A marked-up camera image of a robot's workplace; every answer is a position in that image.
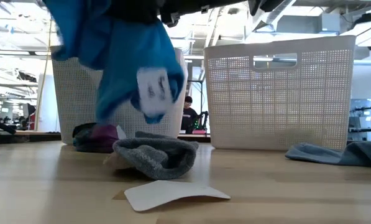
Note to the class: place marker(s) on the white perforated plastic basket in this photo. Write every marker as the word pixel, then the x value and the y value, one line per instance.
pixel 76 99
pixel 266 109

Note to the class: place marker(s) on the cluttered workstation desk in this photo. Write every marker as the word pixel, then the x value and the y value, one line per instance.
pixel 365 121

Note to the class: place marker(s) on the white cabinet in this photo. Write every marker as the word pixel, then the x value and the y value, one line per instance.
pixel 50 105

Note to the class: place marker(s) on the pink flat box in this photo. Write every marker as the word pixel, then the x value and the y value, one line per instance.
pixel 199 132

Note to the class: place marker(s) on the person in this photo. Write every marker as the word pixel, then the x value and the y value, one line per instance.
pixel 189 115

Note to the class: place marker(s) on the grey ceiling air unit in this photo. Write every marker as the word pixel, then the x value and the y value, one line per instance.
pixel 329 23

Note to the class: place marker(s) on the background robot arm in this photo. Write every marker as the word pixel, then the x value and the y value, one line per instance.
pixel 204 118

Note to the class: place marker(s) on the white paper card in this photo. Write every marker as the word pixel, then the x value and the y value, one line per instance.
pixel 160 194

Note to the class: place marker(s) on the grey sock with beige toe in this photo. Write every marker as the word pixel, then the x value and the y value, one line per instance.
pixel 157 155

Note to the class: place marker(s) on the bright blue cloth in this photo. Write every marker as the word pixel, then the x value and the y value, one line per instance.
pixel 120 56

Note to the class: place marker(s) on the black light stand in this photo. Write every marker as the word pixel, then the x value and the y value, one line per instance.
pixel 201 99

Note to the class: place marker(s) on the silver ventilation duct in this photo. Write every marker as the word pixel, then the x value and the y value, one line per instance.
pixel 284 21

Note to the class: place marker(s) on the heathered blue-grey cloth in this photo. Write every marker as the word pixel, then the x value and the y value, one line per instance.
pixel 322 154

